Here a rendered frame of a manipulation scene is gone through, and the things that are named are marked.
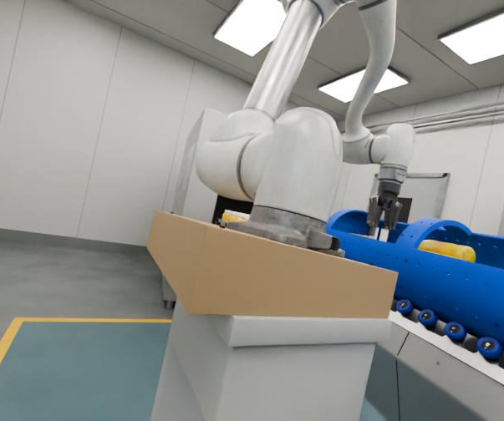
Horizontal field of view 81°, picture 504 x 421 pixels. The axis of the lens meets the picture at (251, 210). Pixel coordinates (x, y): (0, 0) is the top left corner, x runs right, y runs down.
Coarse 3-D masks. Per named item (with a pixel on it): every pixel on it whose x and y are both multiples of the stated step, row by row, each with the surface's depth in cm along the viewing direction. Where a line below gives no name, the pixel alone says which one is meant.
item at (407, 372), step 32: (416, 320) 85; (384, 352) 82; (416, 352) 75; (384, 384) 84; (416, 384) 73; (448, 384) 65; (480, 384) 61; (384, 416) 86; (416, 416) 74; (448, 416) 65; (480, 416) 58
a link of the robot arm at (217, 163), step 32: (288, 0) 84; (320, 0) 80; (288, 32) 78; (288, 64) 76; (256, 96) 74; (288, 96) 79; (224, 128) 71; (256, 128) 68; (224, 160) 66; (224, 192) 70
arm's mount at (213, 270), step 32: (160, 224) 60; (192, 224) 41; (160, 256) 54; (192, 256) 38; (224, 256) 37; (256, 256) 39; (288, 256) 42; (320, 256) 44; (192, 288) 36; (224, 288) 38; (256, 288) 40; (288, 288) 42; (320, 288) 45; (352, 288) 48; (384, 288) 52
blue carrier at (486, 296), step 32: (352, 224) 129; (416, 224) 87; (448, 224) 84; (352, 256) 103; (384, 256) 89; (416, 256) 79; (448, 256) 71; (480, 256) 89; (416, 288) 78; (448, 288) 69; (480, 288) 63; (448, 320) 74; (480, 320) 64
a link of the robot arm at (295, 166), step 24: (288, 120) 56; (312, 120) 55; (264, 144) 58; (288, 144) 54; (312, 144) 53; (336, 144) 56; (240, 168) 62; (264, 168) 57; (288, 168) 53; (312, 168) 53; (336, 168) 55; (264, 192) 55; (288, 192) 53; (312, 192) 52; (336, 192) 57; (312, 216) 53
